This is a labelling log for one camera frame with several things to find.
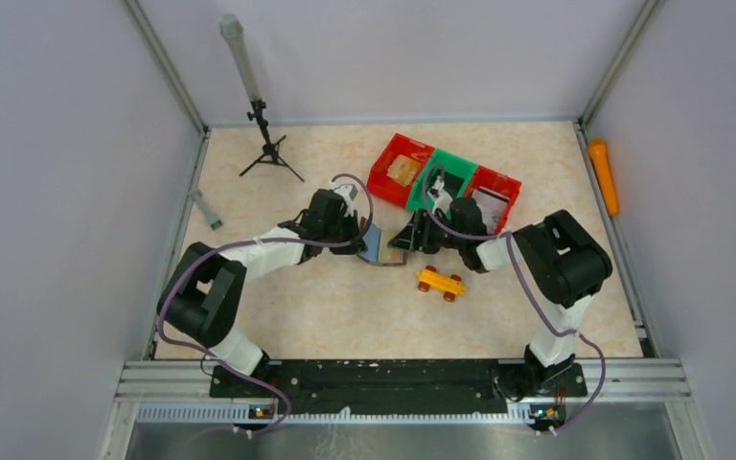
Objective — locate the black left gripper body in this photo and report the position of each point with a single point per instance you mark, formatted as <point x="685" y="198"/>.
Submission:
<point x="342" y="229"/>

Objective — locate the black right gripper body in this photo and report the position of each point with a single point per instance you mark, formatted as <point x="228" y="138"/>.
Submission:
<point x="438" y="235"/>

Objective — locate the brown leather card holder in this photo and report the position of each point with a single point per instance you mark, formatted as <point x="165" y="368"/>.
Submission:
<point x="381" y="238"/>

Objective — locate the gold VIP card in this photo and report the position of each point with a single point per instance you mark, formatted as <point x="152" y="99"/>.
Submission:
<point x="393" y="256"/>

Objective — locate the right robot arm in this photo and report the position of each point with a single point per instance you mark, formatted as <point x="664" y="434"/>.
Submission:
<point x="559" y="265"/>

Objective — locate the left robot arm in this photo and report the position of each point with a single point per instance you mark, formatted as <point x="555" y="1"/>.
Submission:
<point x="201" y="300"/>

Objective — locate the red bin with gold cards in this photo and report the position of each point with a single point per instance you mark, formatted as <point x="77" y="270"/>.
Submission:
<point x="379" y="185"/>

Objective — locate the gold cards stack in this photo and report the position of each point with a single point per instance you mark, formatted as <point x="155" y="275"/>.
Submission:
<point x="403" y="170"/>

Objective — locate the red bin with silver cards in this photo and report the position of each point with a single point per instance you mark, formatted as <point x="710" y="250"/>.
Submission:
<point x="497" y="182"/>

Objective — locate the green plastic bin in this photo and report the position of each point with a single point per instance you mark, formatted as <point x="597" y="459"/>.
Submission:
<point x="458" y="173"/>

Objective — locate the yellow toy brick car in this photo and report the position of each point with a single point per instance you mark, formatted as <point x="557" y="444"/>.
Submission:
<point x="451" y="286"/>

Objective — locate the orange flashlight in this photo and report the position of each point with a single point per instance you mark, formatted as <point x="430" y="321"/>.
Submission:
<point x="597" y="150"/>

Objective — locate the grey light on tripod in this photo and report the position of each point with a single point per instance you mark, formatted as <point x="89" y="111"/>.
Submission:
<point x="232" y="32"/>

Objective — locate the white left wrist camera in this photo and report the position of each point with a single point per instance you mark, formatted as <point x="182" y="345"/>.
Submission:
<point x="349" y="193"/>

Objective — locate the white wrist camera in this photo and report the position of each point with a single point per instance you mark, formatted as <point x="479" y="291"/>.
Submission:
<point x="438" y="197"/>
<point x="349" y="193"/>

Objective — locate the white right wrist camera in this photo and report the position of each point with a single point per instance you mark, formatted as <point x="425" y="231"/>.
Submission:
<point x="438" y="197"/>

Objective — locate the grey metal bracket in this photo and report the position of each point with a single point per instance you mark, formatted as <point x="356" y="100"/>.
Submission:
<point x="212" y="218"/>

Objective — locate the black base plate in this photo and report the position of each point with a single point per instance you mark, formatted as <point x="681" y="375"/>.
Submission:
<point x="396" y="387"/>

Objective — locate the aluminium front rail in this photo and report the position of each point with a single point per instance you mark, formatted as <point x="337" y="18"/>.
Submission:
<point x="178" y="391"/>

